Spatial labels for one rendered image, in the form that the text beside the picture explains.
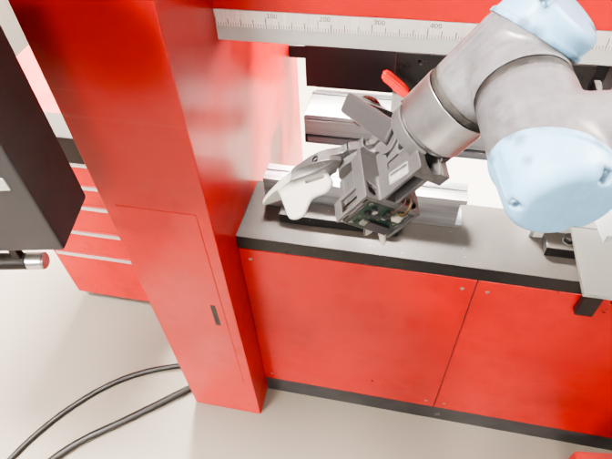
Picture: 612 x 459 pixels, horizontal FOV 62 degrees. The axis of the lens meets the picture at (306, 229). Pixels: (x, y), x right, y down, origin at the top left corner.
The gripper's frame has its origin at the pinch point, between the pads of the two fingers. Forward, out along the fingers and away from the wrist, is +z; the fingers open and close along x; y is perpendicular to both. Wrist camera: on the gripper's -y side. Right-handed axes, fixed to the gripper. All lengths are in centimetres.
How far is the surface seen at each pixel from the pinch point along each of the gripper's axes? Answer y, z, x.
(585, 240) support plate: -17, 2, 69
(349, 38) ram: -44.7, 2.0, 11.9
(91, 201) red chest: -68, 110, -14
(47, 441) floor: -3, 170, -6
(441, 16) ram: -41.7, -11.3, 21.8
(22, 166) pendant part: -9.5, 19.7, -33.1
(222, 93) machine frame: -47, 27, -3
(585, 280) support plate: -7, 3, 65
